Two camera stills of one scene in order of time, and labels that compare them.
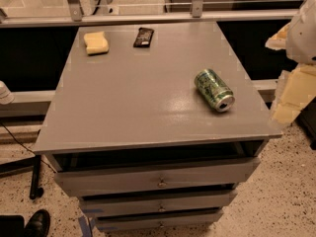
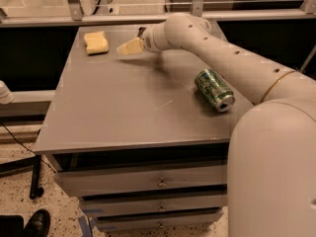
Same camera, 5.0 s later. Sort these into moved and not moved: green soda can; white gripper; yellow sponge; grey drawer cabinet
Moved: white gripper
Not moved: yellow sponge; grey drawer cabinet; green soda can
